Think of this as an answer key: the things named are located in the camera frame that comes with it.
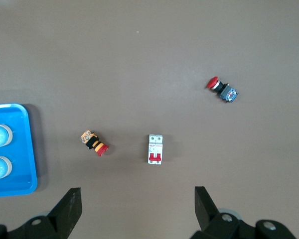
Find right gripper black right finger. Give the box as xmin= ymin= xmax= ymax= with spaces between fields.
xmin=190 ymin=186 xmax=255 ymax=239

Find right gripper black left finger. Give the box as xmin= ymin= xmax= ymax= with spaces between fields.
xmin=7 ymin=188 xmax=83 ymax=239

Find light blue service bell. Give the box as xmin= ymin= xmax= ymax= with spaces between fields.
xmin=0 ymin=155 xmax=13 ymax=180
xmin=0 ymin=123 xmax=14 ymax=148

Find blue plastic tray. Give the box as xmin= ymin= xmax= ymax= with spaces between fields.
xmin=0 ymin=103 xmax=38 ymax=199

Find white circuit breaker red switches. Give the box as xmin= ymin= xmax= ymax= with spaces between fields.
xmin=147 ymin=134 xmax=163 ymax=165

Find red mushroom push button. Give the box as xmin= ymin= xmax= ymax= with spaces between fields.
xmin=205 ymin=76 xmax=240 ymax=104

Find brown table mat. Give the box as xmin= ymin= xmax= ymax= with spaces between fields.
xmin=0 ymin=0 xmax=299 ymax=239

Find orange emergency stop switch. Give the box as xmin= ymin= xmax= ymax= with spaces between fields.
xmin=80 ymin=129 xmax=110 ymax=157

